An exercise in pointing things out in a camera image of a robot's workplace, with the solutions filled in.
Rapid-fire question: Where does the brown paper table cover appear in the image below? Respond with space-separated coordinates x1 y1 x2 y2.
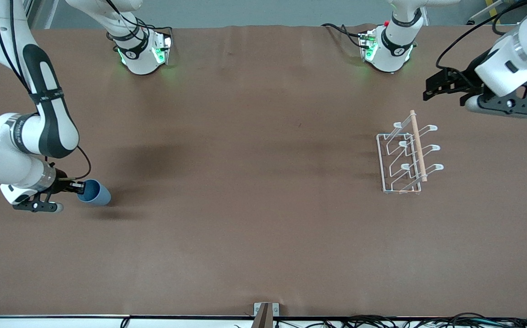
0 23 527 318

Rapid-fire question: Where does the black base cable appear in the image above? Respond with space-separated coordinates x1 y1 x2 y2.
131 16 174 41
322 23 369 49

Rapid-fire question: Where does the black right base cable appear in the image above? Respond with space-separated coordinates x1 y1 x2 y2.
131 16 174 41

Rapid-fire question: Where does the blue plastic cup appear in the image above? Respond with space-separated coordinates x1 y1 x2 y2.
77 179 112 206

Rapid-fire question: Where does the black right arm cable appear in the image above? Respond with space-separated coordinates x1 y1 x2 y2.
0 0 92 180

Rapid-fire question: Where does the dark camera mount post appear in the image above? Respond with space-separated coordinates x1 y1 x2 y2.
251 303 274 328

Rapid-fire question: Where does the white wire cup holder rack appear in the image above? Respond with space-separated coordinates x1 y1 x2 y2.
376 110 445 195

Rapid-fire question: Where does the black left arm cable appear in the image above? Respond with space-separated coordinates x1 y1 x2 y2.
435 0 527 69

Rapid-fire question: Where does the aluminium frame profile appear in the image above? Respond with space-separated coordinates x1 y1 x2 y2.
20 0 36 28

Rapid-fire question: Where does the black cable bundle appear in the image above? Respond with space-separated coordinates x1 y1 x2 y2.
272 312 527 328

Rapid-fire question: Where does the small metal bracket plate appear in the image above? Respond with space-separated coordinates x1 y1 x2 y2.
253 302 280 317

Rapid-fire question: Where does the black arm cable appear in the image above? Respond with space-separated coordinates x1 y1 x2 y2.
435 0 527 69
0 0 92 180

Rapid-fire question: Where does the black left base cable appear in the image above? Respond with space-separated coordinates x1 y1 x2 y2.
322 23 369 49

